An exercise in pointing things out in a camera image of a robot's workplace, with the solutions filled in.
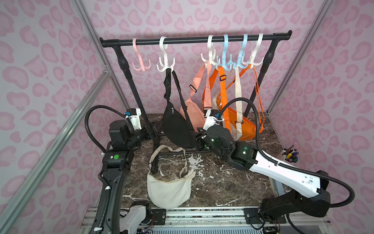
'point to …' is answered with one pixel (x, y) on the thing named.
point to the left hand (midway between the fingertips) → (157, 123)
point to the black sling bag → (177, 128)
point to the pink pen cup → (290, 155)
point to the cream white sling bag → (170, 193)
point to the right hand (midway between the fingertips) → (192, 132)
